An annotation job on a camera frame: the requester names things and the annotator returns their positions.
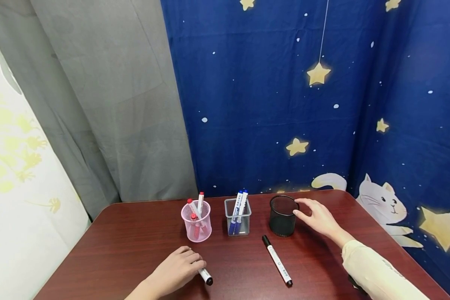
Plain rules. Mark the person's left hand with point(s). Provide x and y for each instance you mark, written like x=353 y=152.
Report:
x=174 y=271

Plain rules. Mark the person's right hand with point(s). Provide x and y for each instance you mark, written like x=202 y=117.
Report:
x=320 y=221

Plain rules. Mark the person's left fingers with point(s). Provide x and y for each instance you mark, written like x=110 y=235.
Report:
x=193 y=262

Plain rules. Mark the person's right thumb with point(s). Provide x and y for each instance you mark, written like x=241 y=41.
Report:
x=299 y=213

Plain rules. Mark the person's right fingers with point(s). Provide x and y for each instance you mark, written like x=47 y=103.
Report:
x=306 y=202

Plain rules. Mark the black whiteboard marker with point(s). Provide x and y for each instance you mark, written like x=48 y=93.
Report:
x=206 y=277
x=277 y=260

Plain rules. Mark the black mesh pen holder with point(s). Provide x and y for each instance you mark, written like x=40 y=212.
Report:
x=281 y=223

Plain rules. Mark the person's right forearm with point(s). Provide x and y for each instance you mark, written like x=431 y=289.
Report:
x=375 y=271

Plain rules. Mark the person's left forearm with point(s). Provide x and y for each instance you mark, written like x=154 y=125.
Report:
x=142 y=291

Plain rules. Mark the pink mesh pen holder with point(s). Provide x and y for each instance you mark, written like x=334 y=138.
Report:
x=204 y=231

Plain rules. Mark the red whiteboard marker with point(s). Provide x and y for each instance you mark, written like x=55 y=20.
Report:
x=195 y=225
x=200 y=201
x=193 y=208

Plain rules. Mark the clear square pen holder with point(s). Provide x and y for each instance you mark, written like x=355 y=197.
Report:
x=244 y=225

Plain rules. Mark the blue whiteboard marker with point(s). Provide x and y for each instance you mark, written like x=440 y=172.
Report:
x=235 y=212
x=242 y=208

